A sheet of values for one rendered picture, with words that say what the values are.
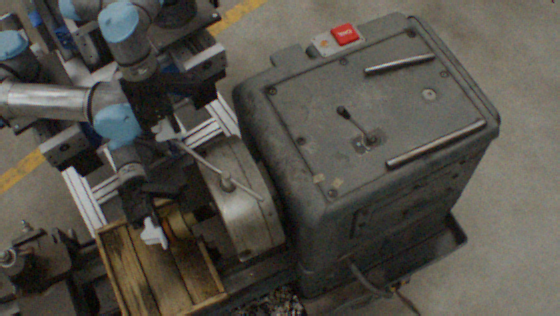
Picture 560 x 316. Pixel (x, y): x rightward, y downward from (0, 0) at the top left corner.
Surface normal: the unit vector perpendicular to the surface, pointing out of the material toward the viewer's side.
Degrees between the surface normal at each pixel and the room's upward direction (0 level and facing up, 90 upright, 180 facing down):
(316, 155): 0
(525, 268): 0
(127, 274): 0
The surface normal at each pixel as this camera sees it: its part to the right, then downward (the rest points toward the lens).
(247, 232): 0.33, 0.39
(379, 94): -0.06, -0.47
